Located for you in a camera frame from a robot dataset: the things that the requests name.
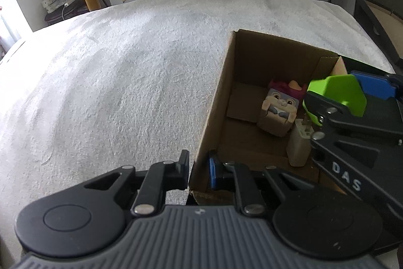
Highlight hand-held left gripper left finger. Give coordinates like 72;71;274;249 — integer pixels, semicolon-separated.
83;149;191;217

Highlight green toy block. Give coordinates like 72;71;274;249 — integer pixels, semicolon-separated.
301;74;368;128

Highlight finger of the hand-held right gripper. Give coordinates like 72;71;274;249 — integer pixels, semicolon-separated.
350;70;403;101
304;93;403;143

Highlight black tray with brown lining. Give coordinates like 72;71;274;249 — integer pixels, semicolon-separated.
356;0;403;71

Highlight white plug charger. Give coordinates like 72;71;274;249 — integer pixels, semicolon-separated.
286;117;319;167

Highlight white fleece blanket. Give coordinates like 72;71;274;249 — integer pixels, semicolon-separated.
0;0;397;257

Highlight brown cardboard box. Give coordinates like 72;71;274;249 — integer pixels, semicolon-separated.
188;29;348;206

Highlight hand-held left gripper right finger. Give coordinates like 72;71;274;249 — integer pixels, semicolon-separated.
208;153;318;217

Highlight cube-shaped animal toy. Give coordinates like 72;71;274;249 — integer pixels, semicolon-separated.
256;79;307;138

